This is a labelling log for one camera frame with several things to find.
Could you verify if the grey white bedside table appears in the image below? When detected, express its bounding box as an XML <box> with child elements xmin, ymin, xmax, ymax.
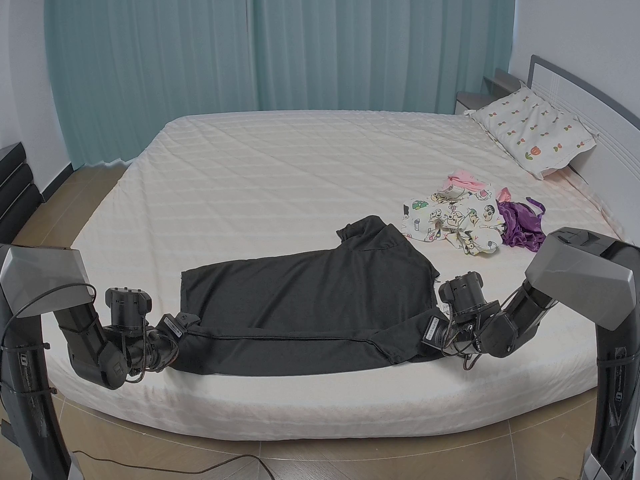
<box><xmin>456</xmin><ymin>68</ymin><xmax>525</xmax><ymax>115</ymax></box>

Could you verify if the black T-shirt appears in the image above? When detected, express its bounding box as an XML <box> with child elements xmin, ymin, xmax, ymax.
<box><xmin>179</xmin><ymin>214</ymin><xmax>442</xmax><ymax>376</ymax></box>

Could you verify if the bed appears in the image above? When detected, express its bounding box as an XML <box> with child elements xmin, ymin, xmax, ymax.
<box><xmin>37</xmin><ymin>54</ymin><xmax>640</xmax><ymax>441</ymax></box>

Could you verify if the white printed pyjama top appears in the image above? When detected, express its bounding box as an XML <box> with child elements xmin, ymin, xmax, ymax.
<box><xmin>401</xmin><ymin>183</ymin><xmax>507</xmax><ymax>258</ymax></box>

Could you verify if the black chest of drawers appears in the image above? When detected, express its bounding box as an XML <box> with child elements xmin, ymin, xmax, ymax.
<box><xmin>0</xmin><ymin>141</ymin><xmax>43</xmax><ymax>241</ymax></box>

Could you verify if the white printed pillow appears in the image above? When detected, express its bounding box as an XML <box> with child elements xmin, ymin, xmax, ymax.
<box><xmin>464</xmin><ymin>80</ymin><xmax>600</xmax><ymax>181</ymax></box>

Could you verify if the pink garment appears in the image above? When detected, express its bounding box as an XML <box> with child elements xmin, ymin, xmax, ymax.
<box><xmin>440</xmin><ymin>168</ymin><xmax>488</xmax><ymax>194</ymax></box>

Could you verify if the blue-green curtain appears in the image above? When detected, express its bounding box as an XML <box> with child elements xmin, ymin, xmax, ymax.
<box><xmin>44</xmin><ymin>0</ymin><xmax>258</xmax><ymax>171</ymax></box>
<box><xmin>252</xmin><ymin>0</ymin><xmax>516</xmax><ymax>116</ymax></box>

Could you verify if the purple garment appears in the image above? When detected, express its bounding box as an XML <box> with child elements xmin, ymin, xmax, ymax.
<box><xmin>500</xmin><ymin>195</ymin><xmax>547</xmax><ymax>254</ymax></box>

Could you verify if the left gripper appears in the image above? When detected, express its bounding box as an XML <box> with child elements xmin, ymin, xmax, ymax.
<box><xmin>161</xmin><ymin>310</ymin><xmax>202</xmax><ymax>343</ymax></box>

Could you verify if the black cable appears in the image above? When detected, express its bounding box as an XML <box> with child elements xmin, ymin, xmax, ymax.
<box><xmin>0</xmin><ymin>282</ymin><xmax>97</xmax><ymax>364</ymax></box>
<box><xmin>72</xmin><ymin>449</ymin><xmax>281</xmax><ymax>480</ymax></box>

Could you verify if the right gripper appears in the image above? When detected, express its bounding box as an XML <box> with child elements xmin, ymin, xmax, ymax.
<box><xmin>421</xmin><ymin>314</ymin><xmax>452</xmax><ymax>355</ymax></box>

